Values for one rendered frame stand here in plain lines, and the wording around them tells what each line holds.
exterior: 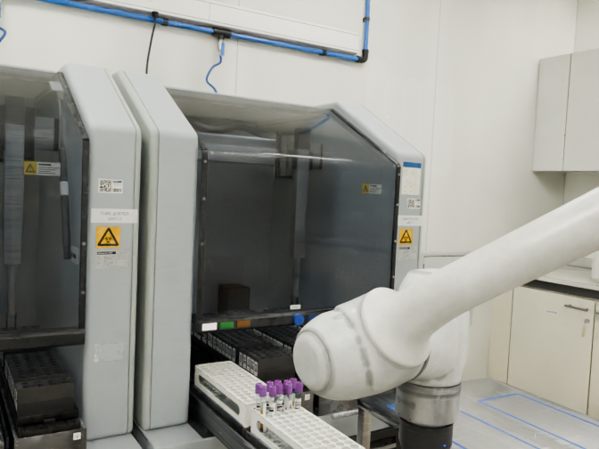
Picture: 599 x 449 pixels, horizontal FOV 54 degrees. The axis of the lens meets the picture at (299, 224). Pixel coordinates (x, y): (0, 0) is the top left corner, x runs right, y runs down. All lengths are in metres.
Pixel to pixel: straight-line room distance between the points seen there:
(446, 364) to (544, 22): 3.49
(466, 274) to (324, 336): 0.17
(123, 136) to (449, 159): 2.39
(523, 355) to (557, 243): 3.07
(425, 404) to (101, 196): 0.83
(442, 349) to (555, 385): 2.84
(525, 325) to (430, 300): 3.04
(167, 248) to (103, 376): 0.31
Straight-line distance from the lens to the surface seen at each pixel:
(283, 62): 2.84
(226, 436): 1.35
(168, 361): 1.45
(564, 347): 3.55
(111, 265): 1.37
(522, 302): 3.68
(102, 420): 1.46
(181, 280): 1.42
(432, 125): 3.37
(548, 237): 0.66
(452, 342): 0.82
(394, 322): 0.67
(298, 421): 1.21
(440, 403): 0.85
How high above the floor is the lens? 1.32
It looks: 3 degrees down
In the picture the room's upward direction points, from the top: 3 degrees clockwise
